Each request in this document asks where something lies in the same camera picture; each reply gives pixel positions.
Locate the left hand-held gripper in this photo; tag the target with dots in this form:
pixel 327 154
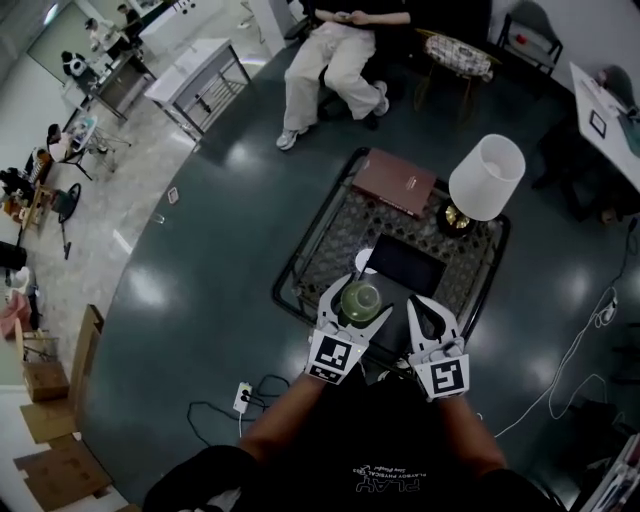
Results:
pixel 332 357

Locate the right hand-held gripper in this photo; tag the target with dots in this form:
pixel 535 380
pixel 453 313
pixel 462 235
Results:
pixel 445 377

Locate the green translucent cup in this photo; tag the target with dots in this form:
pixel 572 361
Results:
pixel 360 300

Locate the person's right forearm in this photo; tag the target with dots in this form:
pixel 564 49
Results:
pixel 465 430

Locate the person's left forearm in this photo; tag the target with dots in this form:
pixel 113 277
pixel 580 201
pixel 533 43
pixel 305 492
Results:
pixel 280 415

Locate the black glass coffee table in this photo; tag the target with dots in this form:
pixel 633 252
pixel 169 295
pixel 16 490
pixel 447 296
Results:
pixel 340 235

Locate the person's black shirt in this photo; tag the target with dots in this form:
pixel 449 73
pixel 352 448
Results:
pixel 380 440

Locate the white power strip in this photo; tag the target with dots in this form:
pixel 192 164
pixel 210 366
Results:
pixel 243 397

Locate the brown book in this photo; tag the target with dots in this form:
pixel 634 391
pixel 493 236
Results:
pixel 395 182

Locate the white shade table lamp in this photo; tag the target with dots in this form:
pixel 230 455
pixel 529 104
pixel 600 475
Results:
pixel 487 175

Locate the white charger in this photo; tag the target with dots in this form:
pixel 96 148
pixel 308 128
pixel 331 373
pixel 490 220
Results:
pixel 607 310

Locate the small white card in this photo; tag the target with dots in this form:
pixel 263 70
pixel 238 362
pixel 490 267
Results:
pixel 173 195

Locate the black office chair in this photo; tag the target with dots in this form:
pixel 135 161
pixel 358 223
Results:
pixel 327 97

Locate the long cardboard board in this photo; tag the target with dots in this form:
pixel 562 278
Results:
pixel 85 360

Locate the white top steel table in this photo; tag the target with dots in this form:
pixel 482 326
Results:
pixel 195 65

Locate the small red object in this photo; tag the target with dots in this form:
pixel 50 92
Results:
pixel 522 39

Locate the black floor fan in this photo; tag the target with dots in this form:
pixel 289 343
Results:
pixel 67 200

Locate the grey chair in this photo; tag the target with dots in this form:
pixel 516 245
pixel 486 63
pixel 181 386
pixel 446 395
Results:
pixel 535 15
pixel 620 82

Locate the brown cardboard box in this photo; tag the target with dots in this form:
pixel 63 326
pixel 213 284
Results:
pixel 45 382

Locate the black cabinet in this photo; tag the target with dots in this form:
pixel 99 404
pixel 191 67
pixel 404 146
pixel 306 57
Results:
pixel 450 15

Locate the small flat cardboard sheet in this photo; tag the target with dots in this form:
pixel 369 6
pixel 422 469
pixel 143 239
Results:
pixel 50 422

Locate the white folding table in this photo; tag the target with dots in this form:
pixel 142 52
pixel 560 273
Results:
pixel 90 127

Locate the large flat cardboard sheet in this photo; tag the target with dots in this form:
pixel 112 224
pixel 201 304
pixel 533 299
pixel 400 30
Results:
pixel 65 475

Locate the grey steel desk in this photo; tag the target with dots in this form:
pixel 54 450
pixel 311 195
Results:
pixel 120 82

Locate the wooden low table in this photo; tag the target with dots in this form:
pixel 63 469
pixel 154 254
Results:
pixel 35 205

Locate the pink cloth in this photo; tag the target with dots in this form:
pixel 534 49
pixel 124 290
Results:
pixel 15 307

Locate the black box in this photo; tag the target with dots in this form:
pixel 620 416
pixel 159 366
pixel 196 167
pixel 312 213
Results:
pixel 12 255

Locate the white counter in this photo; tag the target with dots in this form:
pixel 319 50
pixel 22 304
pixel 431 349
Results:
pixel 165 20

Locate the black picture frame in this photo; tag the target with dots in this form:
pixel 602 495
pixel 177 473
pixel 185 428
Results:
pixel 598 123

